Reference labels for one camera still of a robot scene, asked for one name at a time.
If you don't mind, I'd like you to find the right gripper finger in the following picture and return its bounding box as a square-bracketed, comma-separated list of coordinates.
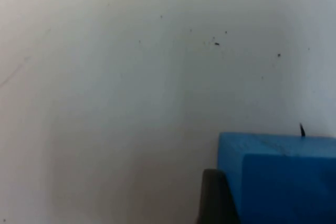
[195, 168, 242, 224]

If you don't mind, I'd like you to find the blue cube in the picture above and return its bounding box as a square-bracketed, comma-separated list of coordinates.
[216, 132, 336, 224]

